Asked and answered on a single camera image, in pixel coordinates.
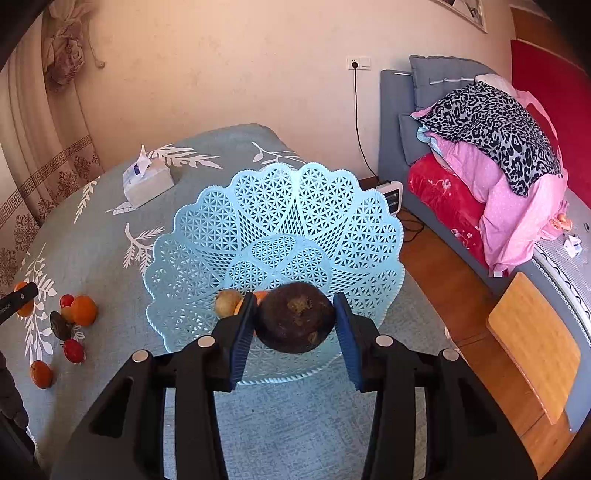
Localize white electric heater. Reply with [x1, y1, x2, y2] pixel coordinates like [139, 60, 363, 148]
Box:
[375, 181, 403, 214]

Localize leopard print blanket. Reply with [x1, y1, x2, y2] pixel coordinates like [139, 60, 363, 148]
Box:
[418, 82, 561, 197]

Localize white tissue box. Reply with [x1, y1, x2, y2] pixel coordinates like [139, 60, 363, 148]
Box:
[122, 144, 175, 207]

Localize light blue lattice plastic basket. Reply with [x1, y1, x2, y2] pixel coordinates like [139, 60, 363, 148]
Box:
[142, 161, 406, 386]

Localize black power cable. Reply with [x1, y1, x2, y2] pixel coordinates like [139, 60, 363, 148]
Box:
[353, 65, 423, 243]

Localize red padded panel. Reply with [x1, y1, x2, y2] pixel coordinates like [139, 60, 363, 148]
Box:
[510, 39, 591, 153]

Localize grey pillow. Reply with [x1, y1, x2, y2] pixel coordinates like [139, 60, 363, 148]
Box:
[399, 113, 432, 166]

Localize floral curtain tieback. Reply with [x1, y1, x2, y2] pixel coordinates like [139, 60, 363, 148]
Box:
[42, 0, 105, 86]

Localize red floral blanket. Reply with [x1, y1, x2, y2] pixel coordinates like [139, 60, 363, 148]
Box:
[407, 153, 509, 278]

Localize light blue cloth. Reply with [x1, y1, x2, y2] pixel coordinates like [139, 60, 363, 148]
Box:
[416, 124, 439, 153]

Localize dark brown avocado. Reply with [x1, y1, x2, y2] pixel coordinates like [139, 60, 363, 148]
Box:
[257, 282, 335, 354]
[50, 311, 74, 341]

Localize teal leaf-print tablecloth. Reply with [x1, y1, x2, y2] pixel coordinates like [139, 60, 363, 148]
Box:
[0, 123, 455, 480]

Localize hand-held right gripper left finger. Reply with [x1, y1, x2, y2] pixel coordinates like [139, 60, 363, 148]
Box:
[50, 292, 259, 480]

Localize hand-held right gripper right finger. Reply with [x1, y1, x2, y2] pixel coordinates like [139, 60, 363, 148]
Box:
[332, 292, 539, 480]

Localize grey upholstered bed frame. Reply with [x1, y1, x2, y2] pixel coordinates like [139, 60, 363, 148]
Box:
[379, 69, 591, 435]

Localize person's dark jacket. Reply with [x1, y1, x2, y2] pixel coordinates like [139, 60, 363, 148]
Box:
[0, 351, 35, 480]

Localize white pillow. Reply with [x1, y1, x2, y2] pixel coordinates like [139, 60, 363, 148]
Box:
[475, 74, 515, 97]

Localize framed wall picture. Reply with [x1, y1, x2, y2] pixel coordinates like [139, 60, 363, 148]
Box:
[434, 0, 488, 34]

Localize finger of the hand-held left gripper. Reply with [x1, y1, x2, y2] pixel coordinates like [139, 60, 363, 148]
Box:
[0, 282, 38, 324]

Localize grey quilted cushion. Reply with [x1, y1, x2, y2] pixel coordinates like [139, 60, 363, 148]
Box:
[410, 55, 497, 109]

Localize grey knit mat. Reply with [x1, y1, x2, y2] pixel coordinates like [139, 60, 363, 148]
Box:
[531, 189, 591, 342]

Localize beige patterned curtain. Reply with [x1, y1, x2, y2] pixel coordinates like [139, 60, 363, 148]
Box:
[0, 0, 105, 287]

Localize pink dotted quilt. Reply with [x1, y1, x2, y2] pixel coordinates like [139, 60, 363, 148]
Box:
[411, 88, 570, 278]

